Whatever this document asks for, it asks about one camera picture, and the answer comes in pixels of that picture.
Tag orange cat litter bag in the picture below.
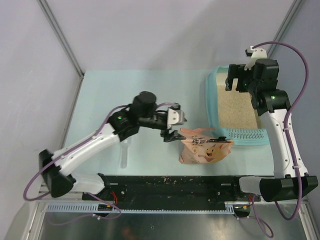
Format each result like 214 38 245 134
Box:
179 127 235 165

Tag clear plastic scoop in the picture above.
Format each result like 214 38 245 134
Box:
119 138 131 169

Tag black bag clip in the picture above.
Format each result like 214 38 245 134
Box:
206 136 232 143

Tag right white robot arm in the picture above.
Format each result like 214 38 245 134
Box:
225 58 319 202

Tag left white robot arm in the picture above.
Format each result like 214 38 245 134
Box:
38 91 187 200

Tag tan cat litter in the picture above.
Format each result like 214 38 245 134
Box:
216 72 263 129

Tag teal litter box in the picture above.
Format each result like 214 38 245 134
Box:
205 66 270 146

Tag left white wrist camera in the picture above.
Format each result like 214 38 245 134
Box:
166 103 185 129

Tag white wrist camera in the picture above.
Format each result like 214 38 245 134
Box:
244 46 268 71
166 103 185 129

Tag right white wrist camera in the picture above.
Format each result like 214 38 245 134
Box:
244 46 268 71

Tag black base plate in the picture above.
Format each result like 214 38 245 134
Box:
95 174 253 202

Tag right aluminium corner post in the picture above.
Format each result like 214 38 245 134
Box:
264 0 307 60

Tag aluminium corner post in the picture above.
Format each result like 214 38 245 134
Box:
37 0 84 79
264 0 307 60

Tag white slotted cable duct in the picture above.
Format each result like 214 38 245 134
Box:
44 202 251 214

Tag aluminium frame rail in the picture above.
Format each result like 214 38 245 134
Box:
38 200 320 240

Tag left aluminium corner post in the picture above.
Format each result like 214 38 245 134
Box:
37 0 84 79

